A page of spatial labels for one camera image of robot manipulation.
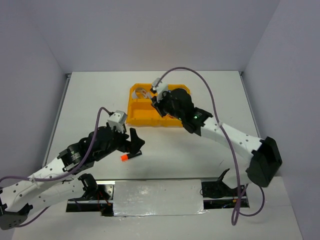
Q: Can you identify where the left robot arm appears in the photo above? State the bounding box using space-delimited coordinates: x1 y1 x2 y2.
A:
0 125 145 230

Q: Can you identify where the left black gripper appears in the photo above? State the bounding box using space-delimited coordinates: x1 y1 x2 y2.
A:
94 122 145 162

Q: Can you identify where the silver foil covered panel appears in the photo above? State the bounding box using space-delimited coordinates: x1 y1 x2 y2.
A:
113 179 205 217

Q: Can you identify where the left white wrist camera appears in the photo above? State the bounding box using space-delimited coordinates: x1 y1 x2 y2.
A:
107 110 127 134

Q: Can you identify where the orange cap black highlighter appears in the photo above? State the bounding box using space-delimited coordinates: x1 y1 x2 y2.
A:
120 150 142 162

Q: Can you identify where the yellow four-compartment organizer tray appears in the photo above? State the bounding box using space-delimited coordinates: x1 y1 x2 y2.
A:
126 83 182 128

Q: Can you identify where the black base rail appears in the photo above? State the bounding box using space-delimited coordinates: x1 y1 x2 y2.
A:
66 178 238 217

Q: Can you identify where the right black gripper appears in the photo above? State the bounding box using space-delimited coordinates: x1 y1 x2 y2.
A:
151 90 184 121

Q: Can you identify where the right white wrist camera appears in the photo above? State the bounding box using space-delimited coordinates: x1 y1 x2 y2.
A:
150 77 169 98

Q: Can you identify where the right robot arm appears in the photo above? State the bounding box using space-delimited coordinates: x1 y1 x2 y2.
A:
151 87 282 196

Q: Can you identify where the silver clear tape roll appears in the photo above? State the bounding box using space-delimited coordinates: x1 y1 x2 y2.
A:
131 87 152 100

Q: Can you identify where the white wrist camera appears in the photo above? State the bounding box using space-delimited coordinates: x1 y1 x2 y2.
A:
150 77 169 98
107 110 127 134

